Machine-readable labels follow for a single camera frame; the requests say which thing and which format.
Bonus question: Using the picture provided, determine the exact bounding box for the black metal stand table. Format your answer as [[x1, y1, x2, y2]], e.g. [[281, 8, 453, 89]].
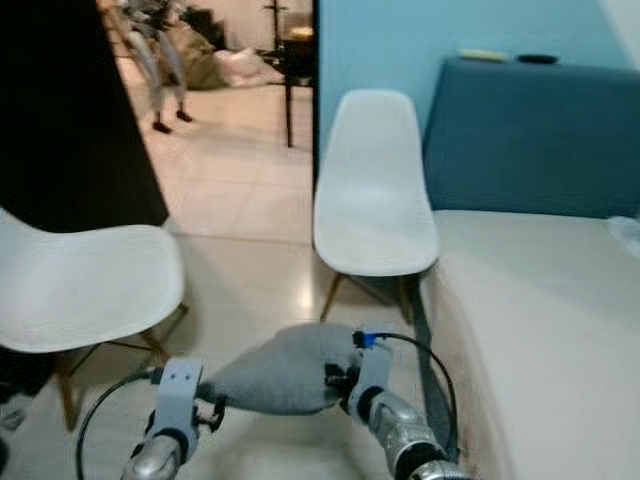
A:
[[260, 0, 316, 149]]

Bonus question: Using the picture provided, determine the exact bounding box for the flat pale yellow item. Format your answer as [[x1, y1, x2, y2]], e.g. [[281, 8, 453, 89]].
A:
[[460, 49, 511, 63]]

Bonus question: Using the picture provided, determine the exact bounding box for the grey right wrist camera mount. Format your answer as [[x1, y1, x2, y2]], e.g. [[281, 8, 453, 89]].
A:
[[345, 330, 396, 421]]

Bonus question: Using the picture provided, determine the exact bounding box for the beige bed mattress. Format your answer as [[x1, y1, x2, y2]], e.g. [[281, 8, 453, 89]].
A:
[[420, 208, 640, 480]]

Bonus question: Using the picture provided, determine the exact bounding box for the white stuffed bag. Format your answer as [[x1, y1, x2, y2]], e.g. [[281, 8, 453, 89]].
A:
[[215, 48, 271, 89]]

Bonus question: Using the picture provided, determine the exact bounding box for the white plastic shell chair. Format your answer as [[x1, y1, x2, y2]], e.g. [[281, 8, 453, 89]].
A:
[[0, 208, 187, 431], [313, 89, 441, 323]]

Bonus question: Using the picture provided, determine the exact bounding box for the black cabinet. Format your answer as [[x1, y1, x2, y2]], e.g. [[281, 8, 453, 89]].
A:
[[0, 0, 169, 233]]

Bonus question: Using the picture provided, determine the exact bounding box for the grey fabric pillow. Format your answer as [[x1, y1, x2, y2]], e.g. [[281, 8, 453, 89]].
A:
[[198, 322, 361, 416]]

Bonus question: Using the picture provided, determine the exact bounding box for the blue upholstered bed frame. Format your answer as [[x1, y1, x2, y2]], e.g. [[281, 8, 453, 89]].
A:
[[405, 57, 640, 456]]

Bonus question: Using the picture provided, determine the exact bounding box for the black door frame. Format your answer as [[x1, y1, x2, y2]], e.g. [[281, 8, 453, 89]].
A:
[[310, 0, 323, 236]]

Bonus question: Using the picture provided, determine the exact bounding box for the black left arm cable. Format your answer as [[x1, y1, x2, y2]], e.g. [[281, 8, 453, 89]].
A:
[[75, 368, 166, 480]]

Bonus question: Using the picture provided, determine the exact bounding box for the olive green bag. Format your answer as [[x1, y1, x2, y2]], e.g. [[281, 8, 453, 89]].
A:
[[170, 25, 226, 91]]

